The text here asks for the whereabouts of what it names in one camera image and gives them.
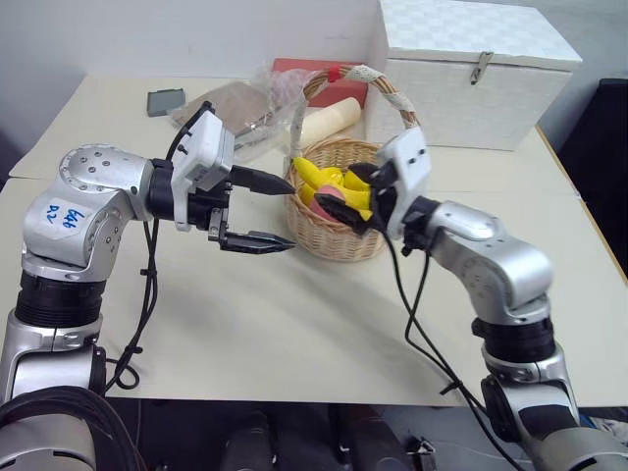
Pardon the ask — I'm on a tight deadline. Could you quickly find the small grey tray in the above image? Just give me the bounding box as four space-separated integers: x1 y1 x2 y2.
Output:
145 87 186 118

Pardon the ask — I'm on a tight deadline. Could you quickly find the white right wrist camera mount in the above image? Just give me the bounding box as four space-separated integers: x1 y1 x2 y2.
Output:
376 127 434 241

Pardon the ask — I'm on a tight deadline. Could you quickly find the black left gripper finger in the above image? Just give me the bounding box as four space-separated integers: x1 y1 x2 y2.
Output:
219 228 298 257
230 165 296 197

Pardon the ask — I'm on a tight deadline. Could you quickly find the cream cylinder roll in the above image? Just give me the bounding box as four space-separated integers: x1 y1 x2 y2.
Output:
284 96 363 146

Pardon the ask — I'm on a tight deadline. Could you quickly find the wicker basket with handle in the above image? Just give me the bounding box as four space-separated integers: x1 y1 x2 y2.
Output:
283 63 423 264

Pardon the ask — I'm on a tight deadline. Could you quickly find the red flat box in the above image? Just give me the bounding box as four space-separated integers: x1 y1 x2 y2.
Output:
272 57 370 110

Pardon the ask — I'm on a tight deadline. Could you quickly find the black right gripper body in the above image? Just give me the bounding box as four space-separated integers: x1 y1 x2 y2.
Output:
369 160 402 234

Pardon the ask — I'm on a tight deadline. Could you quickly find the small metal bracket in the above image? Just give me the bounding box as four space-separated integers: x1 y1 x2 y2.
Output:
409 437 439 471

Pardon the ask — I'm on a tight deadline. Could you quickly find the black cable bundle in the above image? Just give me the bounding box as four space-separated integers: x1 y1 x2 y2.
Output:
0 387 146 471

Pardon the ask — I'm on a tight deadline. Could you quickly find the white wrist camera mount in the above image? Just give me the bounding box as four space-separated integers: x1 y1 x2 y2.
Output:
170 108 237 233
376 127 434 241

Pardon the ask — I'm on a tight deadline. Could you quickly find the yellow toy banana bunch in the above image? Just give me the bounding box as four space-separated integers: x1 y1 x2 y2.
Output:
341 169 376 223

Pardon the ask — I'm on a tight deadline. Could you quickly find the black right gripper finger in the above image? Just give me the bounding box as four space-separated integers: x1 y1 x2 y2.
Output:
312 192 378 236
347 162 384 186

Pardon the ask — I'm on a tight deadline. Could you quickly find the brown plastic-wrapped package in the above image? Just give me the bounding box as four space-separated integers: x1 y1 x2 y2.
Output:
166 80 271 148

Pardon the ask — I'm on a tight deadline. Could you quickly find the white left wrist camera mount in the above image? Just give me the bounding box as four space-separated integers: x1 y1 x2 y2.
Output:
170 108 237 233

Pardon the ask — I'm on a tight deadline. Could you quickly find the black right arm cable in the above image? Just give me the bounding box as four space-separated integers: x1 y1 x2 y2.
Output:
383 230 529 471

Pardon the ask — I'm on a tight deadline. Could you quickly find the clear bag with metal parts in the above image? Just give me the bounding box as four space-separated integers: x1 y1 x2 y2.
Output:
233 108 296 161

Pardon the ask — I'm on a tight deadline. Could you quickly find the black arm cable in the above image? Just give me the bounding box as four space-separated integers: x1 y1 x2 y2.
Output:
103 100 217 393
383 230 529 471

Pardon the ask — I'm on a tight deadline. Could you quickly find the white box with metal latch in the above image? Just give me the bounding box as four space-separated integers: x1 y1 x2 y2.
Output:
365 0 584 152

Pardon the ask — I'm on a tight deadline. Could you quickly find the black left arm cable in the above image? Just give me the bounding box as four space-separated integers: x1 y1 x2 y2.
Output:
103 100 217 393

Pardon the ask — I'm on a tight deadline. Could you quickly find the pink toy peach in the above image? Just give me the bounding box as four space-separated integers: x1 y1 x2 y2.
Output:
313 183 347 218

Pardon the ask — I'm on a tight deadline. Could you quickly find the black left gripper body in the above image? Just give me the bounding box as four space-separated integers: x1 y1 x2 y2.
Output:
185 179 235 252

